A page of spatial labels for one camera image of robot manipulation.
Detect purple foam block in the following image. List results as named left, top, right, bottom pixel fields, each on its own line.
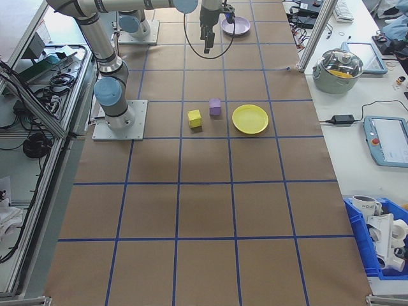
left=208, top=98, right=222, bottom=117

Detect yellow foam block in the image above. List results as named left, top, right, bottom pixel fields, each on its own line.
left=187, top=109, right=203, bottom=129

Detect purple plate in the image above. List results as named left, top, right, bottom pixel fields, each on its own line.
left=221, top=17, right=252, bottom=36

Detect yellow plate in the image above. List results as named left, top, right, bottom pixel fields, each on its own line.
left=231, top=104, right=270, bottom=135

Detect black electronics box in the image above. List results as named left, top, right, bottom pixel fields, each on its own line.
left=295, top=16, right=317, bottom=29
left=298, top=3, right=321, bottom=17

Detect grey cooking pot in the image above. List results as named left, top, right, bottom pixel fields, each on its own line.
left=312, top=63, right=361, bottom=94

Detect glass pot lid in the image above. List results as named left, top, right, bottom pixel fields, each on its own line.
left=320, top=48, right=365, bottom=80

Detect white keyboard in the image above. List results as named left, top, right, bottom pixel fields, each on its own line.
left=333, top=0, right=355, bottom=24

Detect black power adapter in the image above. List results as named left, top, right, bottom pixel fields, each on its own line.
left=331, top=114, right=356, bottom=125

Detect blue grey teach pendant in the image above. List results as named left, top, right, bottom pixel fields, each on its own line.
left=342, top=41, right=388, bottom=76
left=363, top=115, right=408, bottom=168

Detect grey box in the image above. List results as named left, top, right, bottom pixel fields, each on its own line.
left=22, top=31, right=52, bottom=61

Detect green board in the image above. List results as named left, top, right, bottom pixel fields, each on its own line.
left=20, top=55, right=62, bottom=82

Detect light blue garment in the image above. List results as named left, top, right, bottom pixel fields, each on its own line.
left=381, top=0, right=408, bottom=41

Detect white mug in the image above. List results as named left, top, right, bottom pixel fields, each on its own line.
left=352, top=194, right=383, bottom=218

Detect blue plastic bin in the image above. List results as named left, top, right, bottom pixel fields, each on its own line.
left=343, top=197, right=408, bottom=281

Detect white pipe fittings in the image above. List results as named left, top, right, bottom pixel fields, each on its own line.
left=366, top=212, right=408, bottom=272

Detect white cloth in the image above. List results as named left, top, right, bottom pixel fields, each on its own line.
left=0, top=177, right=24, bottom=244

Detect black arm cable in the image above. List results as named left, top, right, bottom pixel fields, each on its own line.
left=183, top=9, right=237, bottom=59

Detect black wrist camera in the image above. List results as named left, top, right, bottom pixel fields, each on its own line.
left=221, top=3, right=237, bottom=25

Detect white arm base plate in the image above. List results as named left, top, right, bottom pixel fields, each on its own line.
left=92, top=99, right=149, bottom=142
left=118, top=20, right=160, bottom=45

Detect aluminium profile post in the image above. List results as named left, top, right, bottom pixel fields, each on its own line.
left=298, top=0, right=339, bottom=74

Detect black cable bundle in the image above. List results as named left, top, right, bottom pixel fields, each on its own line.
left=49, top=73, right=78, bottom=89

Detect black adapter cable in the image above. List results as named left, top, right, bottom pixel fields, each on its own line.
left=319, top=100, right=408, bottom=124

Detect coiled black cable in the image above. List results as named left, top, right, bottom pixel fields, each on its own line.
left=22, top=133, right=54, bottom=159

